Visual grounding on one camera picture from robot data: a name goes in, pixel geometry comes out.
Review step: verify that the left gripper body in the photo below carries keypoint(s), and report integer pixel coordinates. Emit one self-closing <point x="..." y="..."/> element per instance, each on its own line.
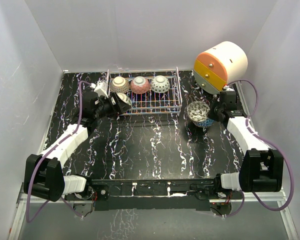
<point x="105" y="108"/>

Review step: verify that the aluminium rail frame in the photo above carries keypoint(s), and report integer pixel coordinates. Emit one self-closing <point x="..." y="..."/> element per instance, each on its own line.
<point x="261" y="170"/>

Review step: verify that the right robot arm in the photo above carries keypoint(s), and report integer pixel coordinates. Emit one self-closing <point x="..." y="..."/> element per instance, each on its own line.
<point x="262" y="166"/>

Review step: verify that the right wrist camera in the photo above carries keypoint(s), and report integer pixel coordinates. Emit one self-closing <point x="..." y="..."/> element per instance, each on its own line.
<point x="228" y="88"/>

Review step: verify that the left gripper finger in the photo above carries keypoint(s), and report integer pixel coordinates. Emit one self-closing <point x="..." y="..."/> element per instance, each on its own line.
<point x="121" y="107"/>
<point x="114" y="96"/>

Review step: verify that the red dotted pink bowl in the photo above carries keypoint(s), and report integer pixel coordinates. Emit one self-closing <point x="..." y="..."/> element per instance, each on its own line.
<point x="198" y="111"/>

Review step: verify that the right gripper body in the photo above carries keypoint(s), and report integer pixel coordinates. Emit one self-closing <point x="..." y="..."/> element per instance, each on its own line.
<point x="218" y="108"/>

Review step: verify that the beige patterned bowl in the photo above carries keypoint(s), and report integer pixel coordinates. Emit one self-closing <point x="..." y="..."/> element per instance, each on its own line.
<point x="119" y="85"/>

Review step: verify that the red lattice blue-inside bowl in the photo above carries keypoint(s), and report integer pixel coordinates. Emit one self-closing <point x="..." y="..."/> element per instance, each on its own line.
<point x="203" y="124"/>

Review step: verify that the black base frame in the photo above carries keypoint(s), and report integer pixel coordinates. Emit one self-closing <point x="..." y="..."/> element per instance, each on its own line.
<point x="159" y="194"/>

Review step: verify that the white diamond pattern bowl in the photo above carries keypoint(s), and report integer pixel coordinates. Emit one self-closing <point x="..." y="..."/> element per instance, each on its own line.
<point x="160" y="84"/>

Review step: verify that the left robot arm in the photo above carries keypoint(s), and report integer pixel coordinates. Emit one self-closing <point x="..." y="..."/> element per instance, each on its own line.
<point x="44" y="176"/>

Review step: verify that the white wire dish rack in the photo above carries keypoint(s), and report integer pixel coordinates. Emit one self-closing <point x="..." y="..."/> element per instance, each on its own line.
<point x="150" y="102"/>

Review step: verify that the green leaf bowl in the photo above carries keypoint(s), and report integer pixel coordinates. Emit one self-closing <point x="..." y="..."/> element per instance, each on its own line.
<point x="125" y="98"/>

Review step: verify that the round drawer cabinet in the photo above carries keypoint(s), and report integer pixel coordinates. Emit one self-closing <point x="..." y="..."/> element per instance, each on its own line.
<point x="219" y="65"/>

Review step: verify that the pink floral bowl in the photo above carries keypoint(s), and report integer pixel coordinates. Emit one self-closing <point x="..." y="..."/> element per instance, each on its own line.
<point x="140" y="85"/>

